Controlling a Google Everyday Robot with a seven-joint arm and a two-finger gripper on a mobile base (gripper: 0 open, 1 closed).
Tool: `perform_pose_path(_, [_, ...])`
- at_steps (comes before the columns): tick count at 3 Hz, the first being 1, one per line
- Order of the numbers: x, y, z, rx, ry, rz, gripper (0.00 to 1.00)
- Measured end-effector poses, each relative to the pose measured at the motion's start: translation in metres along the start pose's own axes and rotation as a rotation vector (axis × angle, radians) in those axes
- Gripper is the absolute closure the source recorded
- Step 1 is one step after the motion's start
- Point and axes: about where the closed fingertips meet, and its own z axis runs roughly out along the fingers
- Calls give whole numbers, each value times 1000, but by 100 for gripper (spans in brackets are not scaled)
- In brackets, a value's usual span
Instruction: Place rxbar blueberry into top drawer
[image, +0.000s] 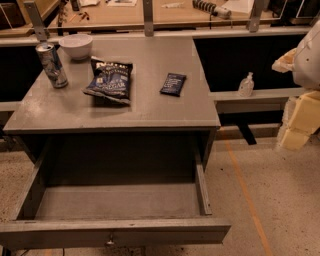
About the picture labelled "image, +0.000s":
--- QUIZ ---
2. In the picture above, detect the grey black power tool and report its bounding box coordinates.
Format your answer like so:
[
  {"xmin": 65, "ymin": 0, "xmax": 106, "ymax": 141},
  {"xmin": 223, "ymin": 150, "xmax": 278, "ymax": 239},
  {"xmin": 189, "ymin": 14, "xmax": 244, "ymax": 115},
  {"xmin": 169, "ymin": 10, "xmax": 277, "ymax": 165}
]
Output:
[{"xmin": 192, "ymin": 0, "xmax": 231, "ymax": 19}]

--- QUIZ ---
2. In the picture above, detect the wooden workbench in background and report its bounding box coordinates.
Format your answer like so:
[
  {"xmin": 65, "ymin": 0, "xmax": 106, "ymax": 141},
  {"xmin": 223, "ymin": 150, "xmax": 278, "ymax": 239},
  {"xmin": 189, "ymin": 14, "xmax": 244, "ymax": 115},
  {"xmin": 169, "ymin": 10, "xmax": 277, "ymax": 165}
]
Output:
[{"xmin": 0, "ymin": 0, "xmax": 320, "ymax": 38}]

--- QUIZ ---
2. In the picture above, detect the grey cabinet with top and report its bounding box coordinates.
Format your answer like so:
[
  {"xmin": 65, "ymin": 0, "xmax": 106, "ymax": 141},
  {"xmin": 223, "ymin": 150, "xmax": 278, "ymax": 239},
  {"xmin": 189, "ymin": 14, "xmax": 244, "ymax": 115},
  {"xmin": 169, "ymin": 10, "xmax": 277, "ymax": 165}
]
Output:
[{"xmin": 5, "ymin": 37, "xmax": 220, "ymax": 175}]

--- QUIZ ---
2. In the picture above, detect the white ceramic bowl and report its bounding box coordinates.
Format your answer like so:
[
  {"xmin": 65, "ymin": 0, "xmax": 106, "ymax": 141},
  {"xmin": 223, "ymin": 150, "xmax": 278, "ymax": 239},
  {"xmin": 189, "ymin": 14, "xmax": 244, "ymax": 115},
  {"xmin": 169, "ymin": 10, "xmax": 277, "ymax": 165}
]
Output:
[{"xmin": 59, "ymin": 34, "xmax": 93, "ymax": 60}]

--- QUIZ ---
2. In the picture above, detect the dark blue rxbar wrapper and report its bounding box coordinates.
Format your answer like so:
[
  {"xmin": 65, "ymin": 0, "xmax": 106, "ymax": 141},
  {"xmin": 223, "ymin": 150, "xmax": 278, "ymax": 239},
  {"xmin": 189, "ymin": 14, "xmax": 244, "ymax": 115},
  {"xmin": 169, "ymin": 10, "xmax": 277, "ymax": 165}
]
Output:
[{"xmin": 160, "ymin": 73, "xmax": 186, "ymax": 97}]

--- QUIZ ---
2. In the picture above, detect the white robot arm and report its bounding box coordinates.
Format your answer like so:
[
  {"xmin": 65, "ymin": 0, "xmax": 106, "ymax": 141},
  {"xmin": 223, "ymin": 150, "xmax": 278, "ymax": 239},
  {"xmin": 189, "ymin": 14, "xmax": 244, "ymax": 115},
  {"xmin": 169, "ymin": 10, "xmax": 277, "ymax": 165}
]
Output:
[{"xmin": 272, "ymin": 20, "xmax": 320, "ymax": 90}]

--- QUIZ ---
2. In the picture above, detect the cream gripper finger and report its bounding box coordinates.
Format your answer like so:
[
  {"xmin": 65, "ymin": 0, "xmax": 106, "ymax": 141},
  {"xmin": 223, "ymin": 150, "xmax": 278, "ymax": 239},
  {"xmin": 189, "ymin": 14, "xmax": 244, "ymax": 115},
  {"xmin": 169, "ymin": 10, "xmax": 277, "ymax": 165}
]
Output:
[{"xmin": 272, "ymin": 48, "xmax": 296, "ymax": 73}]

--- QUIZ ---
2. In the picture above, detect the metal drawer knob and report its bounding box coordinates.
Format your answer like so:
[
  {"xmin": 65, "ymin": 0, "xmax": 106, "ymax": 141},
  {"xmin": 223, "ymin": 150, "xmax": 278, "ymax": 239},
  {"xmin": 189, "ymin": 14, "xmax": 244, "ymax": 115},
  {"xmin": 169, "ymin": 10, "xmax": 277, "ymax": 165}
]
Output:
[{"xmin": 105, "ymin": 234, "xmax": 115, "ymax": 247}]

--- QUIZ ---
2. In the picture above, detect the clear hand sanitizer bottle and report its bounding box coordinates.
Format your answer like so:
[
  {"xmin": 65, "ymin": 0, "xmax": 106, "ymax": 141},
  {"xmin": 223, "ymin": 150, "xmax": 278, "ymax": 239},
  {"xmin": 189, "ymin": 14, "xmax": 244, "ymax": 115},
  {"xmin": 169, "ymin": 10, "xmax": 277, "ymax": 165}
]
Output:
[{"xmin": 238, "ymin": 72, "xmax": 254, "ymax": 97}]

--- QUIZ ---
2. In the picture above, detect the silver blue drink can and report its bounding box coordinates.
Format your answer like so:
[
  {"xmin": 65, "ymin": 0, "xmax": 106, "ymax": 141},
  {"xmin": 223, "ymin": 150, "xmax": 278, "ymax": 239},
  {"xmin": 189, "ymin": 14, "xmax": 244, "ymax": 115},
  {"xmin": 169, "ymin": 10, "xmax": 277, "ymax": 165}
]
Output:
[{"xmin": 36, "ymin": 42, "xmax": 68, "ymax": 88}]

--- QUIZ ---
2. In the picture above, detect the open grey top drawer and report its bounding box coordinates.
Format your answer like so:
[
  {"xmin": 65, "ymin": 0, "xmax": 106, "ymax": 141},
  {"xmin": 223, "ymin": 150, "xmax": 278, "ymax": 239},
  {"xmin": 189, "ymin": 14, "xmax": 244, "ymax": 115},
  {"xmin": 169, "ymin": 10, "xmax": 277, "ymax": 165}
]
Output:
[{"xmin": 0, "ymin": 137, "xmax": 231, "ymax": 250}]

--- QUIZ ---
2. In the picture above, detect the dark blue chip bag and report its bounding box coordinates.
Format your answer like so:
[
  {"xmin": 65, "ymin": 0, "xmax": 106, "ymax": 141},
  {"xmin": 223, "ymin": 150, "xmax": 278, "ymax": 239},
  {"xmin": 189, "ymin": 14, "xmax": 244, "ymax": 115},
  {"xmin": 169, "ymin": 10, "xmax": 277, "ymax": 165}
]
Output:
[{"xmin": 83, "ymin": 56, "xmax": 133, "ymax": 105}]

